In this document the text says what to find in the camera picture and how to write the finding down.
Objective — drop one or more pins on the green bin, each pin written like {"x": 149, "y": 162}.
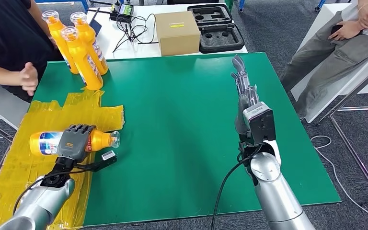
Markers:
{"x": 229, "y": 3}

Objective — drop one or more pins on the white table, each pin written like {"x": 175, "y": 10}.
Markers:
{"x": 117, "y": 53}

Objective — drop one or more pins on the person's left hand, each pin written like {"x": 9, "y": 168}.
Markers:
{"x": 347, "y": 31}

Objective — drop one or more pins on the person's right forearm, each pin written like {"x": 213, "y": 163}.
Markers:
{"x": 0, "y": 77}

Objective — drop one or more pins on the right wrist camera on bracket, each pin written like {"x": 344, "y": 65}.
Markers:
{"x": 260, "y": 123}

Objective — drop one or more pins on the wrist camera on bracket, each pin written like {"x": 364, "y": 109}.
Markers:
{"x": 260, "y": 123}
{"x": 107, "y": 157}

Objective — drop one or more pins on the black object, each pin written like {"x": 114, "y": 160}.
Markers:
{"x": 190, "y": 1}

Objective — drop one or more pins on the black controller with green screen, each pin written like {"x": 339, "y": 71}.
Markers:
{"x": 124, "y": 10}

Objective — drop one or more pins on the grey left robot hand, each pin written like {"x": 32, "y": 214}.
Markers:
{"x": 74, "y": 143}

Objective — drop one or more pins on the black foam case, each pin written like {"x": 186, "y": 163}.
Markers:
{"x": 220, "y": 40}

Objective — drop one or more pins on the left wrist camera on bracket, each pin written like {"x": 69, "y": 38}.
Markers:
{"x": 107, "y": 157}

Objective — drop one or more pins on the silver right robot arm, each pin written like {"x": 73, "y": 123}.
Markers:
{"x": 276, "y": 196}

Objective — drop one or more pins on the person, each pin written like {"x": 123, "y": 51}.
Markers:
{"x": 327, "y": 60}
{"x": 9, "y": 38}

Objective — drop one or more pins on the black phone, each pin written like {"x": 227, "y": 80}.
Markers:
{"x": 335, "y": 29}

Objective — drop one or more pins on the yellow plastic sheet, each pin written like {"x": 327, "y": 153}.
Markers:
{"x": 19, "y": 171}

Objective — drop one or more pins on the orange plastic bottle clear cap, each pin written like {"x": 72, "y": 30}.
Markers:
{"x": 58, "y": 38}
{"x": 44, "y": 144}
{"x": 90, "y": 35}
{"x": 84, "y": 63}

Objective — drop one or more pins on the brown cardboard box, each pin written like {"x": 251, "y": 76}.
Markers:
{"x": 177, "y": 34}

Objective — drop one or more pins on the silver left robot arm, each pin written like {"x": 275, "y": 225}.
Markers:
{"x": 38, "y": 203}

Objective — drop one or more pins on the white bench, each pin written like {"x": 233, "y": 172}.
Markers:
{"x": 346, "y": 85}
{"x": 0, "y": 103}

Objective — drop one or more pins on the dark blue tablet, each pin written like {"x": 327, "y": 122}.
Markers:
{"x": 97, "y": 27}

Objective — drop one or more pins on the person's left forearm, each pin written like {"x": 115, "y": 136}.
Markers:
{"x": 38, "y": 16}

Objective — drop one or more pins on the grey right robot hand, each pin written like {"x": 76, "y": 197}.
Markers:
{"x": 244, "y": 85}

